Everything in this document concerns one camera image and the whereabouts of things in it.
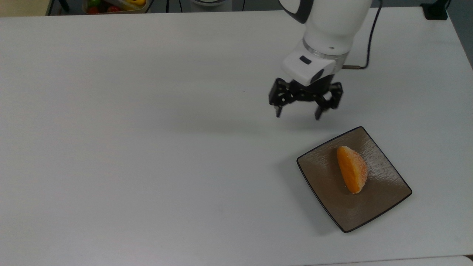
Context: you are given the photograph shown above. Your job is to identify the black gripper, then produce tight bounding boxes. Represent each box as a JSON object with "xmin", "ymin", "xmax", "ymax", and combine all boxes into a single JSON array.
[{"xmin": 268, "ymin": 74, "xmax": 344, "ymax": 121}]

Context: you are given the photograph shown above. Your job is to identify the orange fruit slice toy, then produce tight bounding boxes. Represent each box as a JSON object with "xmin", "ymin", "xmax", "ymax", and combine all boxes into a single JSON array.
[{"xmin": 336, "ymin": 146, "xmax": 368, "ymax": 194}]

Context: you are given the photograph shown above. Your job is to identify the square brown ceramic plate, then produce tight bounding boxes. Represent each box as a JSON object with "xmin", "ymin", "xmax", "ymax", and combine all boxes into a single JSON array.
[{"xmin": 296, "ymin": 126, "xmax": 413, "ymax": 233}]

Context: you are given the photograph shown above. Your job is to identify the black table clamp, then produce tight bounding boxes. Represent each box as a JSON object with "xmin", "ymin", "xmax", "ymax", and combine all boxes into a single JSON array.
[{"xmin": 421, "ymin": 0, "xmax": 452, "ymax": 20}]

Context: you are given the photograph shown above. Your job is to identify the fruit basket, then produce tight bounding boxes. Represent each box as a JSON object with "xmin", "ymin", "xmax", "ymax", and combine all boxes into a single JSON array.
[{"xmin": 82, "ymin": 0, "xmax": 154, "ymax": 15}]

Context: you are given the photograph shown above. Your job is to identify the beige board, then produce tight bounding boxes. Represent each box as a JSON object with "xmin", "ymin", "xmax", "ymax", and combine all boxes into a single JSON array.
[{"xmin": 0, "ymin": 0, "xmax": 51, "ymax": 17}]

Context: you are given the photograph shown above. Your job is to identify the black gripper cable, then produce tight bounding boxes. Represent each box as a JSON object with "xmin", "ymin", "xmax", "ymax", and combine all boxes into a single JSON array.
[{"xmin": 342, "ymin": 0, "xmax": 383, "ymax": 71}]

